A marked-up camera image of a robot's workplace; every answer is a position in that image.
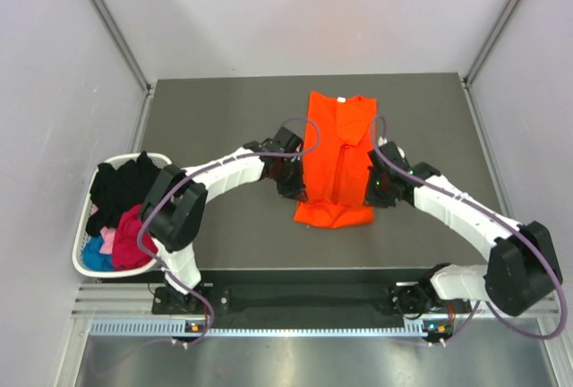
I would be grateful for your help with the black garment in basket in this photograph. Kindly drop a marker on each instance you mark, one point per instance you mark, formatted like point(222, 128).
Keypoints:
point(117, 189)

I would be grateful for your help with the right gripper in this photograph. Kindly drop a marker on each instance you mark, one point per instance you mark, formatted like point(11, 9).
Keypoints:
point(372, 198)

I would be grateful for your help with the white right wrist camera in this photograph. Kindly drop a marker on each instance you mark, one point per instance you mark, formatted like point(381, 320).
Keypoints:
point(387, 146)

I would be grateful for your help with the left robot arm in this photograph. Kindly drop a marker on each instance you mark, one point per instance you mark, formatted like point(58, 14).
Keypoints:
point(173, 209)

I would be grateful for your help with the orange t-shirt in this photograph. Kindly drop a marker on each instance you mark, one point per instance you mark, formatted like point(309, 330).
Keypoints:
point(335, 171)

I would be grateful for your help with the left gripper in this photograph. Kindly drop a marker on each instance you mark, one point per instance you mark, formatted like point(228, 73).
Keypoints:
point(296, 189)

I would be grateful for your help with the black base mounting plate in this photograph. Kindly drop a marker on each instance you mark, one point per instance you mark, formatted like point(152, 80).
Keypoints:
point(385, 291)

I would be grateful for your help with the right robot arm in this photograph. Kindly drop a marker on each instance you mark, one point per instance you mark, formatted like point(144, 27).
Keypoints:
point(519, 266)

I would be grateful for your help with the blue garment in basket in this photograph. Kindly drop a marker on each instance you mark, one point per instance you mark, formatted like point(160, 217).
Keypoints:
point(93, 259)

